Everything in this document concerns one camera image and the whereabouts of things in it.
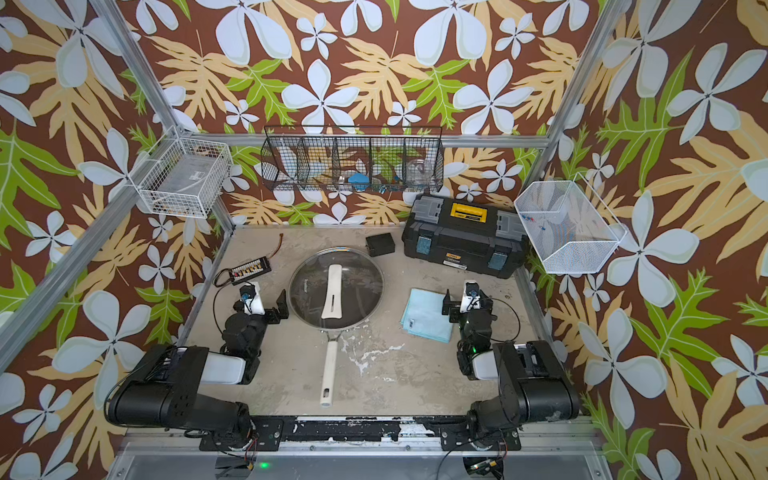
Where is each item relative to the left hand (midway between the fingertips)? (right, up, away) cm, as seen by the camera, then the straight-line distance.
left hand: (268, 288), depth 89 cm
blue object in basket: (+27, +34, +7) cm, 44 cm away
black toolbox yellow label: (+68, +15, +5) cm, 70 cm away
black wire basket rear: (+24, +42, +8) cm, 49 cm away
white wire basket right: (+88, +18, -5) cm, 90 cm away
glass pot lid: (+21, 0, -2) cm, 21 cm away
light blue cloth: (+48, -9, +5) cm, 49 cm away
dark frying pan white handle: (+21, -20, -15) cm, 32 cm away
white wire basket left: (-25, +33, -2) cm, 42 cm away
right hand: (+59, -1, +1) cm, 59 cm away
